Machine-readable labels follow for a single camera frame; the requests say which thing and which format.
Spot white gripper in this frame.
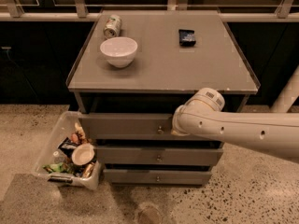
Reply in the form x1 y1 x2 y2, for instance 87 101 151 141
171 105 187 136

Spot grey bottom drawer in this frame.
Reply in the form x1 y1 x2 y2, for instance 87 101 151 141
104 169 212 186

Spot dark blue snack packet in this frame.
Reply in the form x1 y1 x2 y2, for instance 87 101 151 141
178 29 196 47

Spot grey middle drawer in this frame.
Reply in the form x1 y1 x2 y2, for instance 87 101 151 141
97 147 223 166

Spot white pole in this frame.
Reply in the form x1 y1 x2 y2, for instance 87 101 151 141
270 65 299 113

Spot clear plastic bin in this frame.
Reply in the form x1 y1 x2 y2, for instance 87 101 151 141
33 111 102 190

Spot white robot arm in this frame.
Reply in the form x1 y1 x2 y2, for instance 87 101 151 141
172 88 299 163

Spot grey drawer cabinet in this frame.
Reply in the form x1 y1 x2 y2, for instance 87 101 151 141
67 10 259 173

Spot white bowl in bin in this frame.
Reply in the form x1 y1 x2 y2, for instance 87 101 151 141
71 143 95 165

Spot grey drawer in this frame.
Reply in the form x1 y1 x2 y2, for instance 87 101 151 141
104 169 212 186
97 147 223 166
79 113 206 141

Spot metal window railing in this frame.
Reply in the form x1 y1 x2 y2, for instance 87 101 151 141
0 0 299 22

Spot crushed soda can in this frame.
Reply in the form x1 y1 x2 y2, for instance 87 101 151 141
103 14 121 39

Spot grey top drawer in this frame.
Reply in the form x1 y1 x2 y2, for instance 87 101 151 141
79 113 206 141

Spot white ceramic bowl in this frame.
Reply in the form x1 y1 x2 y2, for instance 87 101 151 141
100 36 138 68

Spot black snack packet in bin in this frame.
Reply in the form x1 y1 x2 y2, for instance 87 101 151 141
58 137 78 158

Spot green snack wrapper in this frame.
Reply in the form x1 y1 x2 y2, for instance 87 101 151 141
43 162 73 174

